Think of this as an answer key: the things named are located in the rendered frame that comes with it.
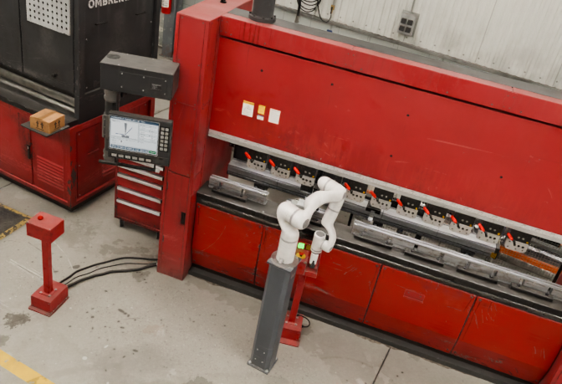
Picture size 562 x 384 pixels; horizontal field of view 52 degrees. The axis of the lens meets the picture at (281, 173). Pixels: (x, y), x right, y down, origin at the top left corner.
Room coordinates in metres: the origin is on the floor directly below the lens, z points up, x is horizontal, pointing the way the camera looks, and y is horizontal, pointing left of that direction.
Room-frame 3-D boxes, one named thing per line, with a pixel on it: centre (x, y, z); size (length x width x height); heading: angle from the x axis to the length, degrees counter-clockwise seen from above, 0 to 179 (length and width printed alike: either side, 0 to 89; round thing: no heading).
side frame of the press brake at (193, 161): (4.25, 0.69, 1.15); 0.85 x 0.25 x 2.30; 168
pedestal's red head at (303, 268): (3.47, -0.31, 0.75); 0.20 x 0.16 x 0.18; 86
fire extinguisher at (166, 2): (8.99, 2.28, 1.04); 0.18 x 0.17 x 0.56; 68
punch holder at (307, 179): (3.88, -0.20, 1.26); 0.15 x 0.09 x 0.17; 78
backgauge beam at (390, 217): (4.08, -0.68, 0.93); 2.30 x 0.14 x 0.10; 78
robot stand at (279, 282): (3.10, -0.14, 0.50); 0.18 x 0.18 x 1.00; 68
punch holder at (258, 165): (3.96, 0.19, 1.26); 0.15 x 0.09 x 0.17; 78
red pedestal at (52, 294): (3.28, 1.60, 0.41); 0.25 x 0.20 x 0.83; 168
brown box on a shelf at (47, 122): (4.30, 2.06, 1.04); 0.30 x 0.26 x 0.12; 68
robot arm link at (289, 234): (3.12, -0.11, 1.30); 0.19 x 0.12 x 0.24; 53
